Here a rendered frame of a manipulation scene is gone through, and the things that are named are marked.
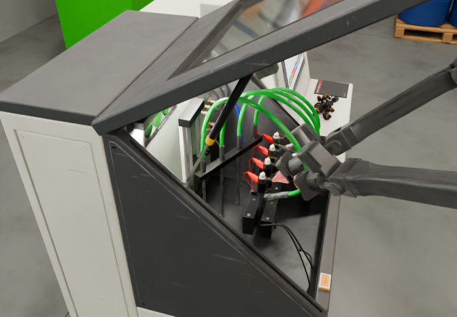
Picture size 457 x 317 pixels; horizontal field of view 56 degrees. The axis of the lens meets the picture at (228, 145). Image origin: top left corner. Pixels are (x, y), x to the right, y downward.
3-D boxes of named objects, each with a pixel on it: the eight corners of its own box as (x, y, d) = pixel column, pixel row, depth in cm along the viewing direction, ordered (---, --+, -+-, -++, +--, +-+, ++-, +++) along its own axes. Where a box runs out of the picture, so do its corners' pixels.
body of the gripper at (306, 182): (291, 179, 111) (303, 177, 104) (321, 160, 114) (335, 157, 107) (303, 201, 111) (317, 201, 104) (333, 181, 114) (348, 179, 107)
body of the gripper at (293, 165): (283, 152, 134) (300, 141, 129) (304, 177, 135) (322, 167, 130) (275, 163, 129) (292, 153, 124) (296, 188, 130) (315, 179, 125)
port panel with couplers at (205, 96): (207, 151, 162) (204, 76, 144) (198, 149, 162) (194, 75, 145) (217, 132, 172) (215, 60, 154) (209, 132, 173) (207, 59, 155)
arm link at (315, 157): (343, 196, 93) (368, 169, 95) (309, 157, 92) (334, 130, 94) (318, 197, 104) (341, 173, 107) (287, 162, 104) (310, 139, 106)
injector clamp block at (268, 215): (269, 253, 150) (272, 222, 141) (241, 247, 152) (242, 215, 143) (285, 191, 177) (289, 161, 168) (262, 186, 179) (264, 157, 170)
